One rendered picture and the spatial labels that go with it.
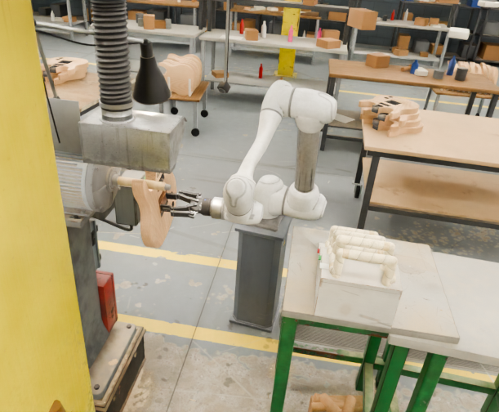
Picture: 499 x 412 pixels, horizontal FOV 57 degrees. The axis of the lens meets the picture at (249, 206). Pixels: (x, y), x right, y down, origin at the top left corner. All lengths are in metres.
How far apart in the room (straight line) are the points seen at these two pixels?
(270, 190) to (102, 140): 1.11
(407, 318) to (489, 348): 0.28
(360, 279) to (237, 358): 1.31
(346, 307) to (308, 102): 0.89
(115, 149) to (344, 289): 0.89
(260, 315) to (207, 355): 0.40
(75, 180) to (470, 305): 1.56
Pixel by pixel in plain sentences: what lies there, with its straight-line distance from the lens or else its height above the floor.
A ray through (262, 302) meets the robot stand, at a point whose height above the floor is 0.22.
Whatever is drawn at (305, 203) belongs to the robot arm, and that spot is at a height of 0.91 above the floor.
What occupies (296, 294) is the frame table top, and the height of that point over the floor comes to 0.93.
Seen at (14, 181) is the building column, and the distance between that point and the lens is 0.66.
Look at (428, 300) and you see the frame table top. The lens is 1.90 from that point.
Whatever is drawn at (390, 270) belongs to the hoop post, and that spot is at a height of 1.17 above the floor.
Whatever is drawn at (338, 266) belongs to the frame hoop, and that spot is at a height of 1.15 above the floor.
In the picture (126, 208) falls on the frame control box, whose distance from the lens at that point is 2.08.
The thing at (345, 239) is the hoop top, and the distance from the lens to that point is 1.60.
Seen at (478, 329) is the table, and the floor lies 0.90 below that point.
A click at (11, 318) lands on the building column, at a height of 1.60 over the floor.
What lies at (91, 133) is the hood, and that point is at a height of 1.49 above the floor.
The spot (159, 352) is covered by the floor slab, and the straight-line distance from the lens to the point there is 2.79.
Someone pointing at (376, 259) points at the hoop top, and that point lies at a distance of 1.54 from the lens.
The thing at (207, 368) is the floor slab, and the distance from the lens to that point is 2.70.
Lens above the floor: 2.06
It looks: 30 degrees down
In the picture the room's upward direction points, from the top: 4 degrees clockwise
